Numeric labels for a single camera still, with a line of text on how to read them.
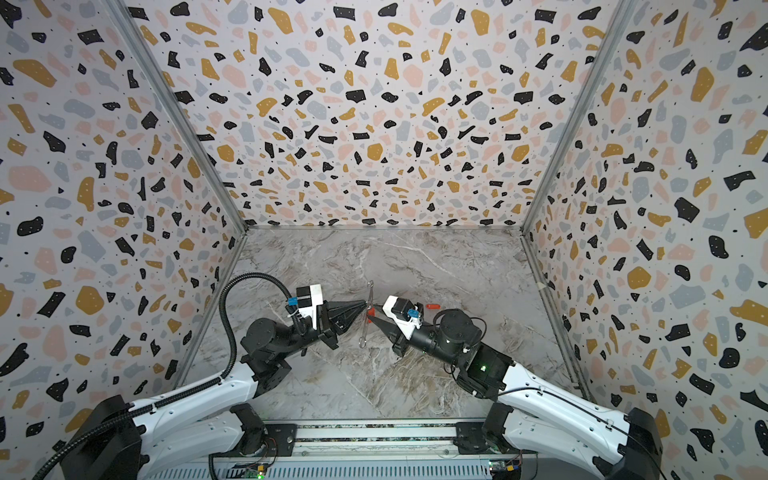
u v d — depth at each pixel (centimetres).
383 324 59
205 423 57
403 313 50
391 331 57
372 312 64
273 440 73
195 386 49
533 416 49
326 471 70
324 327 58
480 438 74
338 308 61
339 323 61
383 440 76
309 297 55
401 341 56
